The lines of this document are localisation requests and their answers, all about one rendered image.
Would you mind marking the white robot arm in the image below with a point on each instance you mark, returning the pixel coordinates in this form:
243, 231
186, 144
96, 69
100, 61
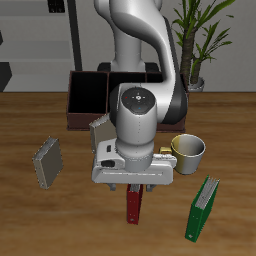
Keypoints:
140, 66

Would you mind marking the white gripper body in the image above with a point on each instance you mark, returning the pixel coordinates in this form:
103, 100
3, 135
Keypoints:
133, 175

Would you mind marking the dark brown desk caddy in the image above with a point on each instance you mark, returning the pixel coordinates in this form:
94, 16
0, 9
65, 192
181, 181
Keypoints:
87, 100

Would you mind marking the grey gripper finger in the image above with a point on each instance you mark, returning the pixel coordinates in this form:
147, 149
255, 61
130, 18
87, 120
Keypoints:
150, 187
112, 187

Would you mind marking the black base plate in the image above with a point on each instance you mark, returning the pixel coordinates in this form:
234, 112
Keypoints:
110, 66

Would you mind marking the red book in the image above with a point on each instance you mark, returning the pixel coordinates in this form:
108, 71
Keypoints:
134, 206

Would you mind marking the yellow and white mug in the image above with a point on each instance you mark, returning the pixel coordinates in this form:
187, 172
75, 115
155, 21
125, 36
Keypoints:
187, 153

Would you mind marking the green pot plant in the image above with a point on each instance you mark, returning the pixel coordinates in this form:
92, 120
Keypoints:
196, 43

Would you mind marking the green book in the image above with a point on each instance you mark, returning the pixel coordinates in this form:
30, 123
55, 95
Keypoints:
201, 211

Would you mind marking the tan book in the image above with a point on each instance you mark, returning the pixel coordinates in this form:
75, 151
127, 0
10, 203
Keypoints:
101, 133

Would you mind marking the grey book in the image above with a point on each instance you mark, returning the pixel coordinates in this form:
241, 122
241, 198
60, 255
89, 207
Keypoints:
48, 163

